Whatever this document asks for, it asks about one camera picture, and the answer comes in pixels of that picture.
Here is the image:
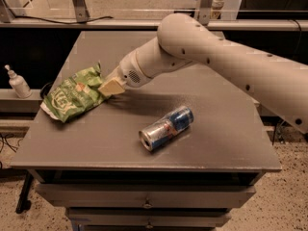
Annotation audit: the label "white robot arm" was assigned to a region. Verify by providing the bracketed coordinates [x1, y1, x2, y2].
[99, 13, 308, 134]

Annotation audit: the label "upper grey drawer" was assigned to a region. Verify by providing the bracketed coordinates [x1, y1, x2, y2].
[36, 184, 256, 209]

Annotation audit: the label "black cable on ledge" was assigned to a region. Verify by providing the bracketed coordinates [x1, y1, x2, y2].
[9, 14, 114, 25]

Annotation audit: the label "metal bracket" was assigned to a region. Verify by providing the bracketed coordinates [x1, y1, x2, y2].
[194, 0, 213, 25]
[72, 0, 90, 23]

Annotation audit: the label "right metal bracket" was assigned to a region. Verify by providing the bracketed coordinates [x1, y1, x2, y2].
[194, 0, 213, 25]

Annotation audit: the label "white pump bottle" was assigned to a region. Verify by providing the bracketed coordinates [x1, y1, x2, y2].
[5, 64, 32, 99]

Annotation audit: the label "black floor cables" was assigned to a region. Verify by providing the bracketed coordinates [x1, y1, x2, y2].
[0, 133, 23, 170]

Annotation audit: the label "silver blue energy drink can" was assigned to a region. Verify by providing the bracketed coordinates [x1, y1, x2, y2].
[139, 106, 193, 151]

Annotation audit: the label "green rice chip bag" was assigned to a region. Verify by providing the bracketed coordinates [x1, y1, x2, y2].
[40, 63, 106, 123]

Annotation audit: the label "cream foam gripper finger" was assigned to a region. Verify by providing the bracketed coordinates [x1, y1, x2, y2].
[98, 78, 125, 96]

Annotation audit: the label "lower grey drawer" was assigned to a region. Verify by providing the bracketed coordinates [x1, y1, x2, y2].
[65, 208, 231, 228]

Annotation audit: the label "left metal bracket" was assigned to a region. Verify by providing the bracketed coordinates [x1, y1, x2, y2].
[72, 0, 90, 23]

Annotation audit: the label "grey drawer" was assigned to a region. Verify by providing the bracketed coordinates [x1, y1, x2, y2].
[65, 208, 231, 228]
[36, 184, 256, 209]

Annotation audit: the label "black table leg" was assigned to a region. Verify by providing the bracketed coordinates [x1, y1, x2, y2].
[15, 173, 34, 214]

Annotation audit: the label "grey drawer cabinet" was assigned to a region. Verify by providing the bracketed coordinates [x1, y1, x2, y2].
[10, 30, 283, 231]

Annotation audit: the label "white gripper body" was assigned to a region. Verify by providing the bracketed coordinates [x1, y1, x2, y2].
[111, 51, 151, 88]

